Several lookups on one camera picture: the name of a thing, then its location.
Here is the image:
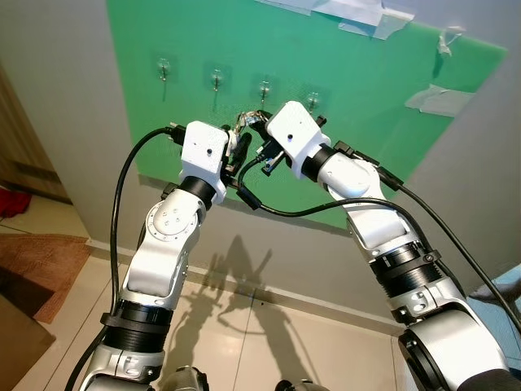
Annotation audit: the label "robot right leg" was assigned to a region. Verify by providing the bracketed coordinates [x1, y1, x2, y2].
[275, 378, 320, 391]

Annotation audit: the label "keys with white tag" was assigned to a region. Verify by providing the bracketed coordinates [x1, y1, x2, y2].
[226, 108, 274, 152]

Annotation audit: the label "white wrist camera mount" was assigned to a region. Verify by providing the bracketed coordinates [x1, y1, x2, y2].
[266, 101, 333, 182]
[180, 121, 231, 202]

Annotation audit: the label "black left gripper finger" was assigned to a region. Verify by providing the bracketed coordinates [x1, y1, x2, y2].
[231, 130, 254, 174]

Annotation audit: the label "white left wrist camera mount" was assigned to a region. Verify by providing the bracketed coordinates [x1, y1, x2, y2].
[180, 121, 231, 202]

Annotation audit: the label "crumpled white tape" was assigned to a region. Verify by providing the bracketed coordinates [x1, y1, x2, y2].
[437, 27, 466, 58]

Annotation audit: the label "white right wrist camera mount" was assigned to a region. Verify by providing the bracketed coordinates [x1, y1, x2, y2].
[266, 101, 333, 182]

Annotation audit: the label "person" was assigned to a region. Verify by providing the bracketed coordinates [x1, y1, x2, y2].
[468, 275, 521, 302]

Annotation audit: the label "clear tape patch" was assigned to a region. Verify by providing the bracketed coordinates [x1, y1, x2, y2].
[405, 84, 475, 117]

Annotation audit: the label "red cloth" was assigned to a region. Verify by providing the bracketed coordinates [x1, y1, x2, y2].
[0, 187, 33, 219]

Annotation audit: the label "beige wood grain panel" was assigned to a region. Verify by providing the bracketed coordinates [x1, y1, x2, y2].
[0, 64, 72, 204]

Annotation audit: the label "brown rug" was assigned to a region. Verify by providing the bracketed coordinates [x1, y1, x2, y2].
[0, 235, 92, 323]

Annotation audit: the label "green wall board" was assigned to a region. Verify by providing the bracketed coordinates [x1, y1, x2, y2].
[106, 0, 510, 231]

